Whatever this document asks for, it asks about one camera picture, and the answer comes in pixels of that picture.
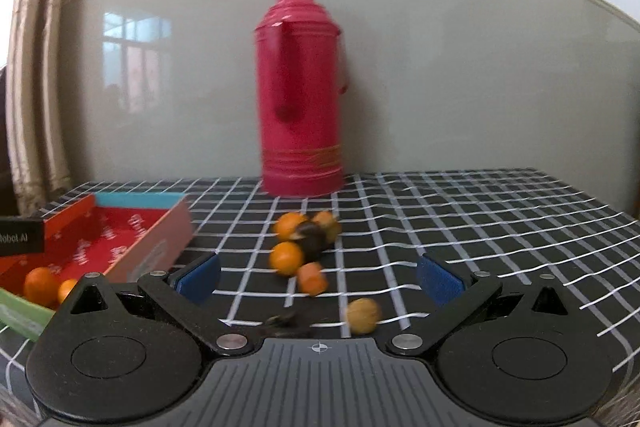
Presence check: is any dark dried fruit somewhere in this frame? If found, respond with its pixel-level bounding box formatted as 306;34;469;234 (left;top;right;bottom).
295;223;332;264
265;313;313;338

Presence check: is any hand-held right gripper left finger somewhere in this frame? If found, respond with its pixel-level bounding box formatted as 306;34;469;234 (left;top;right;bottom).
60;253;251;355

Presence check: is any red thermos flask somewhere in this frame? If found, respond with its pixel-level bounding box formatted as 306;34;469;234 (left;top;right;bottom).
252;0;351;198

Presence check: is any beige satin curtain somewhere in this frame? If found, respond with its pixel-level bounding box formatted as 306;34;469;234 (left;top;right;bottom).
0;0;101;215

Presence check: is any small orange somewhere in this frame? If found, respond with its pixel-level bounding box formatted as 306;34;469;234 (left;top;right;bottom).
296;262;329;297

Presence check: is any black checked tablecloth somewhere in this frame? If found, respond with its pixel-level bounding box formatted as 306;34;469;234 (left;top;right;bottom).
0;167;640;427

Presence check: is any orange fruit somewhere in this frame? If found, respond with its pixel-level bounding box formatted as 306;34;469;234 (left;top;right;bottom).
346;298;382;335

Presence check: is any red cardboard box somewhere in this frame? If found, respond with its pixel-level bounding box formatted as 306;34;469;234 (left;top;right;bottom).
0;192;195;342

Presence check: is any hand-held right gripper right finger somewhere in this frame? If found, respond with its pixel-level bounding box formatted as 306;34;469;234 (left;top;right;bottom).
387;253;583;356

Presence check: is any brownish orange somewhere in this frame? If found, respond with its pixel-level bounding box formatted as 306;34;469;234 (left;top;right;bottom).
311;211;342;242

